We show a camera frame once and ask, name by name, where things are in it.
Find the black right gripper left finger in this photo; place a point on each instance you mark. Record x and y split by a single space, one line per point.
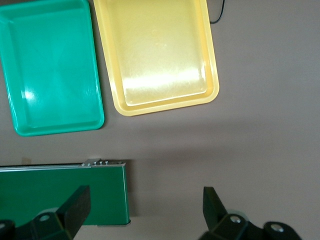
70 212

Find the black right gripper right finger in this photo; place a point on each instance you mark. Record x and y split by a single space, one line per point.
217 220

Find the green conveyor belt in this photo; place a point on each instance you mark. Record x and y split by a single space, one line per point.
50 187

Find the green plastic tray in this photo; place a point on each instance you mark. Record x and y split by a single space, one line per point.
50 70

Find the yellow plastic tray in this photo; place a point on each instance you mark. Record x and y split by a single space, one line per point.
160 55

